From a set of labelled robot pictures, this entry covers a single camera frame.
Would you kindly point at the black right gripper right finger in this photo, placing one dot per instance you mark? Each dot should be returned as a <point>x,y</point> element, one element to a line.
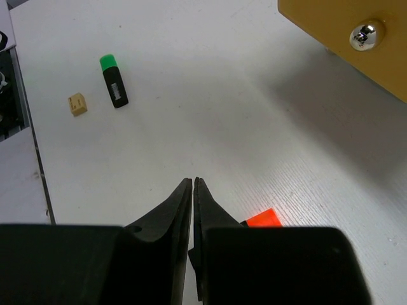
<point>237,264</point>

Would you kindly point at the orange highlighter marker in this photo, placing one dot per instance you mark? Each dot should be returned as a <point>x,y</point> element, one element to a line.
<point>268,218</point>

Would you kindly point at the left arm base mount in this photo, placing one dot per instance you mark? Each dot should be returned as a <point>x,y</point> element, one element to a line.
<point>14,113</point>

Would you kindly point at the cream round drawer container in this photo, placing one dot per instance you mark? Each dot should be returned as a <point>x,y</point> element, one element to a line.
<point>368,34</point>

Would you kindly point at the small tan eraser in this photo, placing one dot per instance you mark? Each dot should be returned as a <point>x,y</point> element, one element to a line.
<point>77,104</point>

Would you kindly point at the green highlighter marker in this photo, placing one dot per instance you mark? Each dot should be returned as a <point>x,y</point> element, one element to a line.
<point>113,80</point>

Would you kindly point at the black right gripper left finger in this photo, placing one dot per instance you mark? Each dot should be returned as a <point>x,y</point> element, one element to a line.
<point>141,263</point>

